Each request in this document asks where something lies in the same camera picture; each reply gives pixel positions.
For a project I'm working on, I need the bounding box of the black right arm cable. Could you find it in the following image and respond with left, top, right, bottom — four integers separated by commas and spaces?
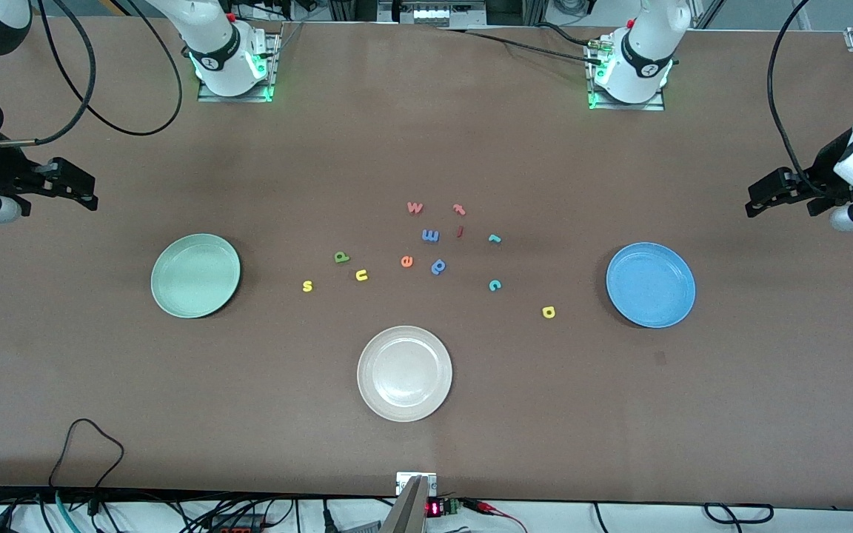
0, 0, 184, 149

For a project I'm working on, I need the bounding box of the black cable to arm base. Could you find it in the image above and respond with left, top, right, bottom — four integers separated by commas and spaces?
434, 22, 609, 66

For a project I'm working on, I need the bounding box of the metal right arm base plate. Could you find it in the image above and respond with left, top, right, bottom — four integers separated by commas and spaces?
197, 30, 281, 103

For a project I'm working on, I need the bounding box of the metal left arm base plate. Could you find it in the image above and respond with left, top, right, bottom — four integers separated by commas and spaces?
586, 36, 666, 112

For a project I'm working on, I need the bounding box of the thin black looped cable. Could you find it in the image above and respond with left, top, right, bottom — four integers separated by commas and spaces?
49, 418, 125, 493

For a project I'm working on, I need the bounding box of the red cable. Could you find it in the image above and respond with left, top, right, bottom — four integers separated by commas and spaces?
467, 498, 529, 533

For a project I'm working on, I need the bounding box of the blue plate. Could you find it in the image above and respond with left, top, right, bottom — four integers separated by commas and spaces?
606, 242, 696, 329

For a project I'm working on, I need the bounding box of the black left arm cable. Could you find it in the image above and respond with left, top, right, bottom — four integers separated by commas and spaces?
767, 0, 853, 198

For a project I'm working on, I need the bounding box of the aluminium frame equipment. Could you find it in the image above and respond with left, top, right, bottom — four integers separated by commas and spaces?
330, 0, 549, 27

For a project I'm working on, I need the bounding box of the black coiled cable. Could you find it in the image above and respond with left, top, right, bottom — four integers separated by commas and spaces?
703, 503, 775, 524

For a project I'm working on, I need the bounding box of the grey camera mount bar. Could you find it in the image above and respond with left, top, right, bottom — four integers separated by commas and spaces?
381, 475, 431, 533

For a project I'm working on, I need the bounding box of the green plate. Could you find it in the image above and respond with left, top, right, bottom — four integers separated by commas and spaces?
151, 233, 241, 319

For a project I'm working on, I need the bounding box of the white plate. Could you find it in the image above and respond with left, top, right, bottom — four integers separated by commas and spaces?
357, 326, 453, 423

